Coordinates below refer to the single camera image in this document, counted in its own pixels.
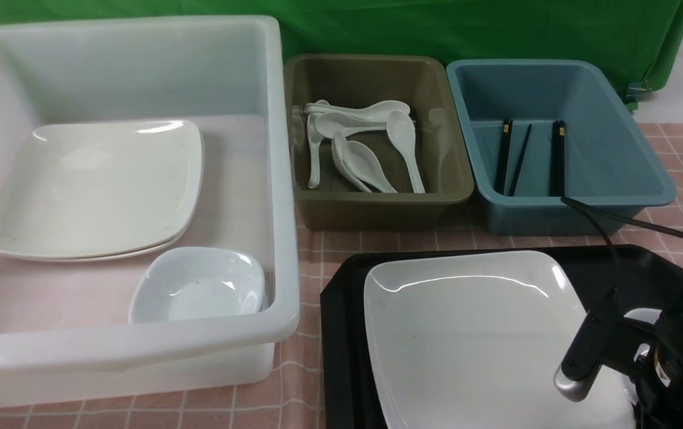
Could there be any black cable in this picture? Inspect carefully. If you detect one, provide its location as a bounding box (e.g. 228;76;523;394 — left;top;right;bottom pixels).
560;197;683;263

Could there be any white round sauce dish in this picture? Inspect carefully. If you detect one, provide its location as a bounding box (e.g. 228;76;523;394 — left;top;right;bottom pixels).
625;309;662;359

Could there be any small white sauce dish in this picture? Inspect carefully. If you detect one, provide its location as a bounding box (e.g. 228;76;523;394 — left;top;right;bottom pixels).
128;247;268;324

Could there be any large white plastic bin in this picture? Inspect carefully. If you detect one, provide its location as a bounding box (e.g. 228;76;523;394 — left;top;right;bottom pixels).
0;15;300;408

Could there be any black chopstick right pair left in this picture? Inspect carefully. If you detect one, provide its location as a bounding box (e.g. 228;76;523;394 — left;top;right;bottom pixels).
549;120;561;197

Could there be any green backdrop cloth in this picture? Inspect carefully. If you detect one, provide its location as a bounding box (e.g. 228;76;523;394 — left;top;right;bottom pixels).
0;1;683;100

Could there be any white spoon left vertical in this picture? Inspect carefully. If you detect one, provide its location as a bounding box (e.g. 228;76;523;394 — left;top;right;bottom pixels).
306;108;325;189

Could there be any white spoon middle horizontal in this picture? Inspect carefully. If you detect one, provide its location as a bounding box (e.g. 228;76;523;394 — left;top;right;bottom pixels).
315;113;387;139

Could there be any blue plastic bin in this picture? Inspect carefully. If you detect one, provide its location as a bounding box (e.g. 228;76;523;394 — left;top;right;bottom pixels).
446;59;676;236

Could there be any white spoon horizontal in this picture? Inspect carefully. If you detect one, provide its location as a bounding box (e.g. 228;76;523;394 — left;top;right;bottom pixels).
315;113;387;139
304;100;411;122

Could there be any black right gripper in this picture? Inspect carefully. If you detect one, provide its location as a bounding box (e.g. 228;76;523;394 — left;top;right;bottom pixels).
553;288;683;428

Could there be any white ceramic soup spoon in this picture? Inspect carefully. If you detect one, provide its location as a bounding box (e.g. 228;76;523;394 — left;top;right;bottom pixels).
343;141;397;194

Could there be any metal clamp on backdrop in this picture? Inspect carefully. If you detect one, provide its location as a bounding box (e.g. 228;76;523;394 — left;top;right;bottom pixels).
624;80;654;105

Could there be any black chopstick slanted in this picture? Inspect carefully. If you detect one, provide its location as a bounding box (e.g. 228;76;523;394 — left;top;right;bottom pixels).
508;124;533;196

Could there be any black serving tray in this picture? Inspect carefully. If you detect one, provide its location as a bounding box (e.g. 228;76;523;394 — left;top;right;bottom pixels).
320;245;683;428

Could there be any black chopstick pair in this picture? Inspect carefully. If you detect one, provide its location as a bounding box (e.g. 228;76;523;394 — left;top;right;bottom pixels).
549;120;561;197
555;120;567;197

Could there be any lower white square plate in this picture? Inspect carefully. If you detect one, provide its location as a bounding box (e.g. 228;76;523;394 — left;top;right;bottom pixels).
0;230;187;263

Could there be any white spoon diagonal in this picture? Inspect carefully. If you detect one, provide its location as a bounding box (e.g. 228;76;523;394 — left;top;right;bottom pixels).
331;131;372;193
387;110;426;194

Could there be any white spoon centre diagonal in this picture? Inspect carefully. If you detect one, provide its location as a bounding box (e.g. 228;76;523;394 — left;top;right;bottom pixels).
331;131;372;193

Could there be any pink checkered tablecloth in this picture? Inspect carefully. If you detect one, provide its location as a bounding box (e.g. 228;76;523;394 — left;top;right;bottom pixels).
0;123;683;428

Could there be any white square rice plate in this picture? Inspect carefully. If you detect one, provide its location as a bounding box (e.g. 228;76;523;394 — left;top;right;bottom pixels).
364;250;636;428

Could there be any white spoon top horizontal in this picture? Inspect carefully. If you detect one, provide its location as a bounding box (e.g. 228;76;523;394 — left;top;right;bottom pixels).
304;100;411;122

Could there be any white spoon right diagonal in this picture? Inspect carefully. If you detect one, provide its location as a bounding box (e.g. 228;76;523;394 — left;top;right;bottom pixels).
387;110;426;194

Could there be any olive brown plastic bin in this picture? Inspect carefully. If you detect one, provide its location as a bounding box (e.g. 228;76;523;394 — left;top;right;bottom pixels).
284;54;474;231

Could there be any upper white square plate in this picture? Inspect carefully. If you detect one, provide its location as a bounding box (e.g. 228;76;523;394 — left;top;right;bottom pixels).
0;119;204;260

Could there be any black chopstick far left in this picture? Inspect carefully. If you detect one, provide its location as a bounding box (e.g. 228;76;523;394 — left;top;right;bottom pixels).
493;119;513;195

